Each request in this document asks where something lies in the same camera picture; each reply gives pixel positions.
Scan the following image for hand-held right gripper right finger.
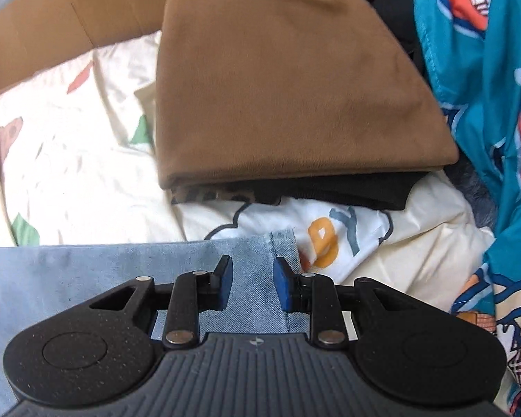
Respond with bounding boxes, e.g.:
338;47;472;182
273;257;422;348

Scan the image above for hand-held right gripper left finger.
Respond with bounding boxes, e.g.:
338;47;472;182
88;255;234;347

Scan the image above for light blue denim pants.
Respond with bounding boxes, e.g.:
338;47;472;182
0;228;313;404

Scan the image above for black folded cloth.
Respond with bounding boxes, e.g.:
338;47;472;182
247;171;417;211

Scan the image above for cream bear print blanket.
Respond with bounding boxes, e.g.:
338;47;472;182
0;30;498;283

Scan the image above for brown folded cloth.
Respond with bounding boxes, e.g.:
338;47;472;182
154;0;461;192

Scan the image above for teal cartoon print cloth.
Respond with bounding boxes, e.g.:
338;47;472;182
412;0;521;417

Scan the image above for black clothing pile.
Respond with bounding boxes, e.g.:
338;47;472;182
347;0;422;66

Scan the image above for folded cardboard sheet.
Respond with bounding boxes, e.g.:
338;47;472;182
0;0;196;105

